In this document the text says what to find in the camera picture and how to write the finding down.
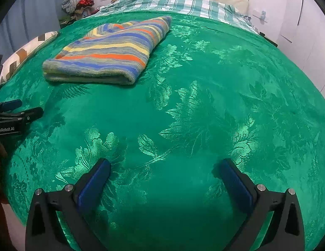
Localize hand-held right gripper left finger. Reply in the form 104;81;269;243
25;158;111;251

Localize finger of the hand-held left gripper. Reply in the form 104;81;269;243
3;107;44;123
0;99;23;112

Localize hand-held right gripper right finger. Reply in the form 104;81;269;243
219;158;306;251

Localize striped knitted sweater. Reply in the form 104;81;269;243
43;16;173;85

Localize pile of clothes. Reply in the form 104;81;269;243
60;0;96;23

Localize brown white patterned pillow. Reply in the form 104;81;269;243
0;31;59;85

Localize grey-blue curtain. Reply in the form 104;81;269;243
0;0;84;55

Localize green floral blanket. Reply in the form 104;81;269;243
0;10;325;251

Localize white wardrobe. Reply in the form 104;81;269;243
276;0;325;92

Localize green checked bed sheet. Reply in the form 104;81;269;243
96;0;258;33

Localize white wall socket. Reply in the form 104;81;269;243
253;10;268;23

